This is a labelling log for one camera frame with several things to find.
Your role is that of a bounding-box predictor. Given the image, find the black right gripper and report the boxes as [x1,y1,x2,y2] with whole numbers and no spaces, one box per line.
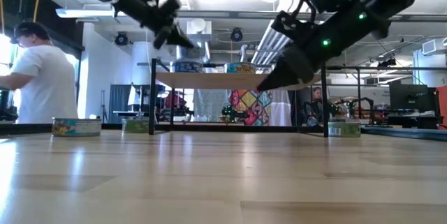
[256,10,357,91]

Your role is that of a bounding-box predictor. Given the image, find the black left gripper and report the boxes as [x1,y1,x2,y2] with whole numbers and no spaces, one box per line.
[115,0,195,50]

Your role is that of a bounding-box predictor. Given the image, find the teal label seafood can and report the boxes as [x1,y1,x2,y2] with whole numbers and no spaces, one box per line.
[51,117,103,137]
[223,62,258,75]

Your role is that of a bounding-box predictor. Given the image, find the green label seafood can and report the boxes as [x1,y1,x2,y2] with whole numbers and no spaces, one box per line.
[327,121,362,138]
[122,118,151,134]

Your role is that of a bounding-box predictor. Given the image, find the wooden shelf black metal legs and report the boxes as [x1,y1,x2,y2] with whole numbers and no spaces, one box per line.
[149,58,329,138]

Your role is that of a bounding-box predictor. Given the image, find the white hanging cloth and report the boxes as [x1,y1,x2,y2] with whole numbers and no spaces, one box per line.
[271,90,293,126]

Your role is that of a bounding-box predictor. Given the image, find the person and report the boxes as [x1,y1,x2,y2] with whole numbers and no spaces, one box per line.
[0,21,80,124]
[312,87,330,127]

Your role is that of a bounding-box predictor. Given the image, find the black round ceiling device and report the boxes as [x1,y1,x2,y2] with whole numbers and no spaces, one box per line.
[115,31,129,46]
[230,27,244,43]

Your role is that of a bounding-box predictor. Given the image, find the colourful patterned cloth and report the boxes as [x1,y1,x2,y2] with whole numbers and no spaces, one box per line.
[228,90,273,126]

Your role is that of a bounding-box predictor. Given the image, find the grey overhead beam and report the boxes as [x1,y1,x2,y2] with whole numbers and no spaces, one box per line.
[176,10,447,22]

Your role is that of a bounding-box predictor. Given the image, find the grey hanging cloth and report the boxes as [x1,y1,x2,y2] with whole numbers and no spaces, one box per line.
[193,89,230,123]

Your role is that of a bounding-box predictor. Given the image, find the grey curtain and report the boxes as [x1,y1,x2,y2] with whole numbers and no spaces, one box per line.
[108,84,133,119]

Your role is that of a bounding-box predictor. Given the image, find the bright ceiling light strip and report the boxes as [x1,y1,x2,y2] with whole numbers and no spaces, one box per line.
[55,7,127,19]

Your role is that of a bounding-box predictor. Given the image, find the black monitor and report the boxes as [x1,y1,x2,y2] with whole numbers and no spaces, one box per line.
[389,83,437,113]

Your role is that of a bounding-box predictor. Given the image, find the orange panel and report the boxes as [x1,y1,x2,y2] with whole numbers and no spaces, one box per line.
[435,86,447,127]

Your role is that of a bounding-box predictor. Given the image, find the black desk equipment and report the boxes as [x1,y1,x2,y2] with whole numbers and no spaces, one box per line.
[0,89,18,122]

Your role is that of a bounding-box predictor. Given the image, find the black aluminium rig frame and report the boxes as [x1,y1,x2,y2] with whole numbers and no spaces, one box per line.
[0,121,447,142]

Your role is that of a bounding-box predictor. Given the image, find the black background rig frame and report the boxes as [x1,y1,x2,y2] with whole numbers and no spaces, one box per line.
[136,61,447,124]

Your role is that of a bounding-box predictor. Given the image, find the white wall unit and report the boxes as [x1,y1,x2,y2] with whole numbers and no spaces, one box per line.
[421,38,447,56]

